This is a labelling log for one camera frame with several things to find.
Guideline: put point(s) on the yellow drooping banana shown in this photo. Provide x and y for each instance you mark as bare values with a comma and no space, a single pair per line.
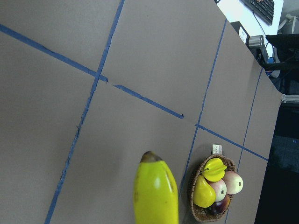
155,195

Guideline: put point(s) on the paper tag on basket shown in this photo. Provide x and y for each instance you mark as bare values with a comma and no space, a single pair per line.
216,149

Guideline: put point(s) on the brown wicker basket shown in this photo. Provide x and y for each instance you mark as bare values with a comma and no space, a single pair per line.
201,214

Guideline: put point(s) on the short yellow back banana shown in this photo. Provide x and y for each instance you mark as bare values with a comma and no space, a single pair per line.
214,170

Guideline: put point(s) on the yellow pear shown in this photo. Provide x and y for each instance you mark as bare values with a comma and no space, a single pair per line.
204,195

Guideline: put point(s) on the pink white apple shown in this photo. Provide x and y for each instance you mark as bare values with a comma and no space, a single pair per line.
233,181
219,188

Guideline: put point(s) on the dark purple fruit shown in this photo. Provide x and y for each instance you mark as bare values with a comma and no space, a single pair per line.
217,207

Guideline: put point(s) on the orange mango fruit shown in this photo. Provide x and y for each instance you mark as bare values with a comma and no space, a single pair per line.
226,200

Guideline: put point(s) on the black box with label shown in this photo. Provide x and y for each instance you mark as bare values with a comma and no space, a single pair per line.
241,31

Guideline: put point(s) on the steel cup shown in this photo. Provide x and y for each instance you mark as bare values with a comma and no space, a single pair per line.
256,42

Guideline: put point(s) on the black keyboard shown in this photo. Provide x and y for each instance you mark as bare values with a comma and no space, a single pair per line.
264,9

